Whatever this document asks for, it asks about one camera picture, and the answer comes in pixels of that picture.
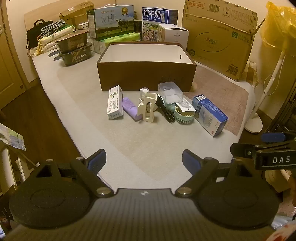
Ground large cardboard carton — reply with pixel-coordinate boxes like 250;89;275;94
181;0;266;82

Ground blue medicine box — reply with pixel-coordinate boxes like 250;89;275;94
192;94;229;138

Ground crumpled brown paper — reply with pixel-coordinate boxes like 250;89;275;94
240;60;260;87

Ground brown cardboard box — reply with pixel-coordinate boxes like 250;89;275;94
97;42;197;93

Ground black bag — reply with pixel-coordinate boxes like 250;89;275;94
26;20;48;49

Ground cream wrapped packets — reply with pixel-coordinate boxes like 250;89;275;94
36;24;75;55

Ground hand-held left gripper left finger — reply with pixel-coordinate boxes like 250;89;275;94
35;149;114;198

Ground small cardboard box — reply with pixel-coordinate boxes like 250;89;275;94
59;2;95;26

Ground clear plastic container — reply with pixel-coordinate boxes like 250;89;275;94
158;82;184;105

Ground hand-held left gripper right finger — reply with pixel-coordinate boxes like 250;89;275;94
174;149;257;197

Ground white carton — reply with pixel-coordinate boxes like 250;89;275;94
158;24;189;43

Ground brown spray bottle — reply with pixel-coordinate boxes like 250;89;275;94
138;87;158;112

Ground black cable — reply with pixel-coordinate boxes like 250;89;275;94
155;94;175;123

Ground white chair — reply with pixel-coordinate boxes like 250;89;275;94
0;139;40;193

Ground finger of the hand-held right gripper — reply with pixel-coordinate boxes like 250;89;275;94
261;132;296;143
231;142;257;161

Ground dark food box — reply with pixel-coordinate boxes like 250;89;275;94
55;31;89;52
59;43;93;67

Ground pale purple tube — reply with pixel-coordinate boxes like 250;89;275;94
122;97;142;121

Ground yellow plastic bag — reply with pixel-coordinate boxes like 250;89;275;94
260;1;296;56

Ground white green-print medicine box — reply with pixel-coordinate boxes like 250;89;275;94
107;85;123;120

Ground patterned cloth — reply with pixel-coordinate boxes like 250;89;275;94
0;123;27;151

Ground wooden wardrobe door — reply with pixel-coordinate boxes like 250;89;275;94
0;14;30;109

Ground pale grey mat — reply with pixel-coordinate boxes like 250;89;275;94
57;67;241;183

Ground green tissue multipack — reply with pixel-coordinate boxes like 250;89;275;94
102;32;141;42

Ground green pasture milk carton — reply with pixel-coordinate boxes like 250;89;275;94
86;5;135;41

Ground cream plastic holder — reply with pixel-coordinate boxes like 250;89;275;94
137;93;158;122

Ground grey striped cloth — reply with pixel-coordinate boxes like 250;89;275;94
40;20;66;37

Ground black metal rack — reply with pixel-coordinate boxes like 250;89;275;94
264;88;296;139

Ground blue milk carton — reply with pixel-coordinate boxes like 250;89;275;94
142;7;179;42

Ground brown mat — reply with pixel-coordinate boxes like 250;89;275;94
183;65;249;136

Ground green mini fan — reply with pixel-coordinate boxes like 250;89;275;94
165;102;196;124

